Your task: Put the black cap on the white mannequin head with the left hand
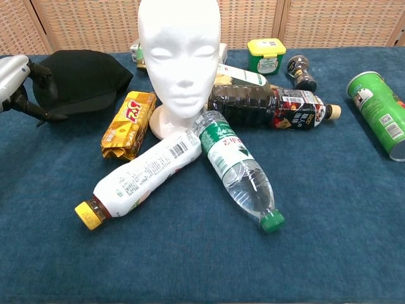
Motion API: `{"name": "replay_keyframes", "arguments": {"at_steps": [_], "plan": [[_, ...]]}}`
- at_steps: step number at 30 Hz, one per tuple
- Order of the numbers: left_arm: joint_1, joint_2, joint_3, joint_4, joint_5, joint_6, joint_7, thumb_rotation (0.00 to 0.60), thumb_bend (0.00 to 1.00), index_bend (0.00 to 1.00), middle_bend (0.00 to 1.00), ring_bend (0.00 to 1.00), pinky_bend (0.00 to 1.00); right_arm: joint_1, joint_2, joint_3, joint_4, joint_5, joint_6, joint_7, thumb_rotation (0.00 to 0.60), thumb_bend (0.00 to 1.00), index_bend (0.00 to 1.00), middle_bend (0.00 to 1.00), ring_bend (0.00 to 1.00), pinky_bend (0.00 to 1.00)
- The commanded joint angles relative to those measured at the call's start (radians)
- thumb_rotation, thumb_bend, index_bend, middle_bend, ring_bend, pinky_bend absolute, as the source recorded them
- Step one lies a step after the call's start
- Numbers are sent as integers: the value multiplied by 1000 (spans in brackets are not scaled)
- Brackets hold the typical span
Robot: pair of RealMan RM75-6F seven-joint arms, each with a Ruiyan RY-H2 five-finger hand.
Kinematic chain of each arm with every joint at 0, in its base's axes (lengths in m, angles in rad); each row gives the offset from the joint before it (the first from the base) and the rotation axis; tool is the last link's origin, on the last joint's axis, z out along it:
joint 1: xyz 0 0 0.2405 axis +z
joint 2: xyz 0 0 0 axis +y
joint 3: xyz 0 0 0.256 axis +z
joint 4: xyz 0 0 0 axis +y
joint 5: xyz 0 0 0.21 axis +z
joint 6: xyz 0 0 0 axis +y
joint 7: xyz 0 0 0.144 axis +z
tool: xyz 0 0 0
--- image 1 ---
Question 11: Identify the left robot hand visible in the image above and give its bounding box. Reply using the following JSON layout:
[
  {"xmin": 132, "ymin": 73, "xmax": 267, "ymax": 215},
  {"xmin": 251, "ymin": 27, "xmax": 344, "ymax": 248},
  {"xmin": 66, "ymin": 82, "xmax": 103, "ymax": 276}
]
[{"xmin": 0, "ymin": 54, "xmax": 69, "ymax": 127}]

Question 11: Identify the black cap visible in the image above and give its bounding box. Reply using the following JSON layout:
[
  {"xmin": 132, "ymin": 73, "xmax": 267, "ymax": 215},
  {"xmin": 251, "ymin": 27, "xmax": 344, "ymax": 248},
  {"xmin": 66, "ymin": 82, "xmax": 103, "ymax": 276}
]
[{"xmin": 32, "ymin": 49, "xmax": 134, "ymax": 117}]

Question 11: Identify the yellow snack packet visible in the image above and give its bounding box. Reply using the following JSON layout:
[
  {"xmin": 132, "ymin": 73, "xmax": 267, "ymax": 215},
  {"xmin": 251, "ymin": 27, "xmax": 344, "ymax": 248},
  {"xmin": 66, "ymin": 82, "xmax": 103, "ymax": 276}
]
[{"xmin": 100, "ymin": 91, "xmax": 158, "ymax": 162}]

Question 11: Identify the white foam mannequin head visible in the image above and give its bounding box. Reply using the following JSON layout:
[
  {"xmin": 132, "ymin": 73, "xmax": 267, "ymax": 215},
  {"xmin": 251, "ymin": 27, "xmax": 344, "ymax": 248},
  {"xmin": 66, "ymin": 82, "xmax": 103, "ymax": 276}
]
[{"xmin": 137, "ymin": 0, "xmax": 221, "ymax": 140}]

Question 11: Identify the green nesting doll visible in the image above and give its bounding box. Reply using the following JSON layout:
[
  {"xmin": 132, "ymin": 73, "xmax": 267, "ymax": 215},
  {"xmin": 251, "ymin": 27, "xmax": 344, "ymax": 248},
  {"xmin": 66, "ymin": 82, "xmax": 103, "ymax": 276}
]
[{"xmin": 135, "ymin": 44, "xmax": 148, "ymax": 71}]

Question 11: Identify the white bottle yellow cap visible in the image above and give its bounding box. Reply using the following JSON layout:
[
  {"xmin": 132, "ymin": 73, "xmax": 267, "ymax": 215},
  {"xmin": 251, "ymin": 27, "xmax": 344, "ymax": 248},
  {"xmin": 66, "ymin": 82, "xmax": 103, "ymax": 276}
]
[{"xmin": 74, "ymin": 129, "xmax": 203, "ymax": 231}]

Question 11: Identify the olive tea bottle white label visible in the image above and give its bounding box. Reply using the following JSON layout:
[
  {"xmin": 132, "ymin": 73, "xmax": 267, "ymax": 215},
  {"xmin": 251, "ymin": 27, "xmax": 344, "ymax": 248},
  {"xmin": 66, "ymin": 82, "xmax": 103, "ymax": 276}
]
[{"xmin": 215, "ymin": 63, "xmax": 271, "ymax": 93}]

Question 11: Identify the clear water bottle green cap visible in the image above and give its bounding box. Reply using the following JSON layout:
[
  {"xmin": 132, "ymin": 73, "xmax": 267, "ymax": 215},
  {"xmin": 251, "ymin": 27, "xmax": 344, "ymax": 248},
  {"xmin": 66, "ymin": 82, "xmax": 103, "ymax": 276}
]
[{"xmin": 192, "ymin": 110, "xmax": 285, "ymax": 234}]

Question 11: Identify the black coffee bottle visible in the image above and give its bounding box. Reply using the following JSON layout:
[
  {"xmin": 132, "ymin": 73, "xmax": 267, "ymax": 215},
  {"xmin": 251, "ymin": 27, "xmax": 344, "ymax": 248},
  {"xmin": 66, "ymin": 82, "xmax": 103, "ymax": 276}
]
[{"xmin": 208, "ymin": 82, "xmax": 342, "ymax": 131}]

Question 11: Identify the green tub yellow lid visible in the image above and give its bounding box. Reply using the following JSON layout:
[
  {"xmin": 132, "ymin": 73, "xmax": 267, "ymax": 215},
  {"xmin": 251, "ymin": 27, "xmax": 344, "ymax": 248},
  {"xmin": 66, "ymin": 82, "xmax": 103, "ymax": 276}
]
[{"xmin": 247, "ymin": 37, "xmax": 287, "ymax": 76}]

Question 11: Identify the blue table cloth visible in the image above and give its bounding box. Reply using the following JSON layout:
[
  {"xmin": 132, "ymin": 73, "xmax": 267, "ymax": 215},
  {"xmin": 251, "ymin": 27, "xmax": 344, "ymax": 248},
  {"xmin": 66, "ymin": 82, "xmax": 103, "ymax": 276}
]
[{"xmin": 0, "ymin": 46, "xmax": 405, "ymax": 304}]

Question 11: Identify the dark pepper grinder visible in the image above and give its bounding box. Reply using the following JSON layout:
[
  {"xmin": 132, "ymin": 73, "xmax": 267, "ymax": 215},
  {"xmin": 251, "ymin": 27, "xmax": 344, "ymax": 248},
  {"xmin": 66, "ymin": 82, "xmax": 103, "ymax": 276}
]
[{"xmin": 287, "ymin": 54, "xmax": 318, "ymax": 92}]

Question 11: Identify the woven bamboo folding screen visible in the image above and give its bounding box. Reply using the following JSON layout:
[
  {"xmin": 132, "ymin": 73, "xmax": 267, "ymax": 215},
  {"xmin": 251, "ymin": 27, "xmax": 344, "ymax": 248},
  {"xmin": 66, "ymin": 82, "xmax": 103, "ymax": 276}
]
[{"xmin": 0, "ymin": 0, "xmax": 405, "ymax": 56}]

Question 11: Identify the green chips can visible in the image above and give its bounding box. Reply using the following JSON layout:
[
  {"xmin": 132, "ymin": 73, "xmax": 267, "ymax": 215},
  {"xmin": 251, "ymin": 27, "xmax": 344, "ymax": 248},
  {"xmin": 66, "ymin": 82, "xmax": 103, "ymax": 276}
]
[{"xmin": 346, "ymin": 70, "xmax": 405, "ymax": 162}]

